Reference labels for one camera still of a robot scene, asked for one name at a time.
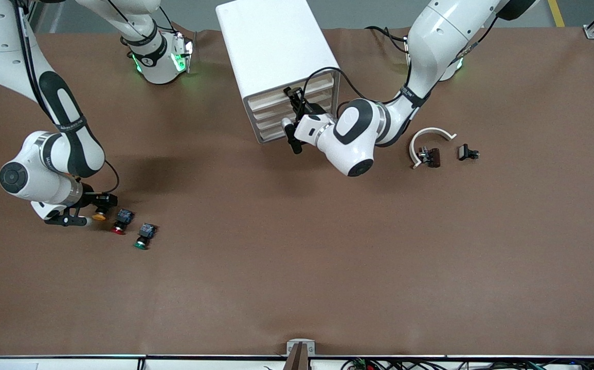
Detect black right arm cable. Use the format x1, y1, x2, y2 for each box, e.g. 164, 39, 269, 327
13, 0, 121, 195

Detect red push button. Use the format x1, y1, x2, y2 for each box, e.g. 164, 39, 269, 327
110, 208, 136, 236

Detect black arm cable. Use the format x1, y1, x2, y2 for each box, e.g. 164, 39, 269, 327
13, 0, 121, 195
301, 67, 413, 106

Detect white curved plastic piece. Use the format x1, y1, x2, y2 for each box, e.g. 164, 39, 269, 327
409, 127, 458, 170

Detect black base cable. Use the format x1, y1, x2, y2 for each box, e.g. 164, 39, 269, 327
365, 26, 410, 53

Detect green push button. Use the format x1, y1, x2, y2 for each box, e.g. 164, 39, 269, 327
133, 223, 158, 251

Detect cable bundle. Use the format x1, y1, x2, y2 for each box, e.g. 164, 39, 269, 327
342, 357, 594, 370

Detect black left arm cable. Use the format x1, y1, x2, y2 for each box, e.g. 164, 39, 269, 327
301, 67, 413, 106

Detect small brown component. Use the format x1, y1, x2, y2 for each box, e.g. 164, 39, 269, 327
419, 146, 442, 169

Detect brown paper table cover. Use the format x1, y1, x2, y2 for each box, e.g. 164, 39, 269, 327
0, 27, 594, 358

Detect metal edge bracket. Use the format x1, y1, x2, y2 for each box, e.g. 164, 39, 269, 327
286, 339, 316, 370

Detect white table edge rail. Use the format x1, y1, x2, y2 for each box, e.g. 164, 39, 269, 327
0, 354, 594, 370

